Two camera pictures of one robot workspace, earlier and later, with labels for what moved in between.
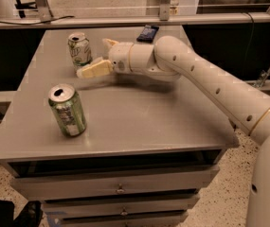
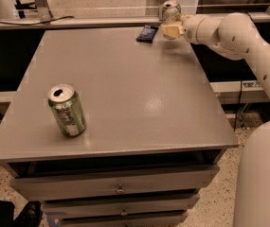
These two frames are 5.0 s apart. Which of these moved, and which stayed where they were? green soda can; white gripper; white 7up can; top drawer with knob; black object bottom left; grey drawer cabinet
Moved: white gripper; white 7up can
Stayed: green soda can; top drawer with knob; grey drawer cabinet; black object bottom left
